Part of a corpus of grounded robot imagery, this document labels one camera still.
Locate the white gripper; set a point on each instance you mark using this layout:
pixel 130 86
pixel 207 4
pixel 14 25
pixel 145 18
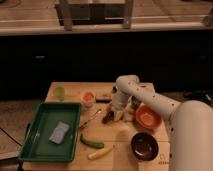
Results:
pixel 119 101

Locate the dark red grape bunch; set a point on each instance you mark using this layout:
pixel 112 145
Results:
pixel 108 117

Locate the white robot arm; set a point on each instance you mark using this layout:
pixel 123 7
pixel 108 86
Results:
pixel 191 124

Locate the small metal cup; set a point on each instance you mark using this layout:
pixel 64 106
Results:
pixel 135 103

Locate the orange bowl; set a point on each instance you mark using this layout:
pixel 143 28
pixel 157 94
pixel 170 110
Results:
pixel 147 118

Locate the metal spoon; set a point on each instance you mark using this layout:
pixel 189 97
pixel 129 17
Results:
pixel 90 119

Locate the black rectangular block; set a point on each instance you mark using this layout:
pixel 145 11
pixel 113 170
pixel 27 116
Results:
pixel 103 98

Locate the dark purple bowl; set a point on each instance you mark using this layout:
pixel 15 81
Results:
pixel 144 146

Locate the white cup with orange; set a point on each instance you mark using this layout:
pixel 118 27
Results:
pixel 88 99

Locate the yellow banana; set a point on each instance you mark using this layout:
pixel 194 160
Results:
pixel 100 153

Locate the green chili pepper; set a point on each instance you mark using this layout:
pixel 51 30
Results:
pixel 93 144

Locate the green plastic cup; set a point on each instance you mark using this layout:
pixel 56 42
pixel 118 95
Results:
pixel 59 93

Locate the green plastic tray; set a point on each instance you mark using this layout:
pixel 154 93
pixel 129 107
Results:
pixel 37 146

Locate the wooden stool frame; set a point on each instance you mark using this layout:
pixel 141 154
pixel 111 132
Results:
pixel 94 12

